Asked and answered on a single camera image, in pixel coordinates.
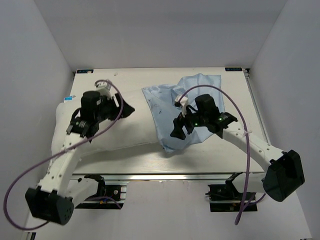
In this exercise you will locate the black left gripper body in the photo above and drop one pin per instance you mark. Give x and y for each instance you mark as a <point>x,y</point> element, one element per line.
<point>109,110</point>

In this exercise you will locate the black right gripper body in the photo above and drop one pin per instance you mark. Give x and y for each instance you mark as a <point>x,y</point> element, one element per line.
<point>193,120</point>

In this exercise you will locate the white pillow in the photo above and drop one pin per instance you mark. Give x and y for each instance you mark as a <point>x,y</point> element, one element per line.
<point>134,130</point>

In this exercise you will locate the light blue pillowcase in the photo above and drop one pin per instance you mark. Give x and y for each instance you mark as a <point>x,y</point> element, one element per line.
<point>161,100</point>

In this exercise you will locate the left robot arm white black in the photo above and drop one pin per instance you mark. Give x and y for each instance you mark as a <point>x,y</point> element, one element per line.
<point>52,200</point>

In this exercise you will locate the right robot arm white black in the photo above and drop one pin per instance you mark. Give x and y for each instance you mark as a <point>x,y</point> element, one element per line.
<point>283,172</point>

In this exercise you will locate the blue pillow tag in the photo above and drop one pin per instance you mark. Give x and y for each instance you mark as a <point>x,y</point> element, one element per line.
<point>69,98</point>

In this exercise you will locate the blue sticker right corner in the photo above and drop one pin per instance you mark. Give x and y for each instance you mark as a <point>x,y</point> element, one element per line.
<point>233,69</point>

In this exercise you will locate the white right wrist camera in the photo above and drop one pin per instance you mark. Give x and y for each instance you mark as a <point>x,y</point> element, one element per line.
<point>181,102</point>

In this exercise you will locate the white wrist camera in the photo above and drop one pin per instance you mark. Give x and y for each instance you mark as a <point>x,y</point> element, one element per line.
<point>103,86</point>
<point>181,102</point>

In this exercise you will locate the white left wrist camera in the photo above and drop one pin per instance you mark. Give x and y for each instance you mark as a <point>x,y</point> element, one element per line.
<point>103,86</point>

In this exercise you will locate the aluminium table front rail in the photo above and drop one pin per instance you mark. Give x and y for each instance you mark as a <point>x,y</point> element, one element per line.
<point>167,177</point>

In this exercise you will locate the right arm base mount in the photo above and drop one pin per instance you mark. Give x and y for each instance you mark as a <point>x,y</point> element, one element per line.
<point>224,198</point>

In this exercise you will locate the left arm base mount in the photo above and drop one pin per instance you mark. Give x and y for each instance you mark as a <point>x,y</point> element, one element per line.
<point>109,196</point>

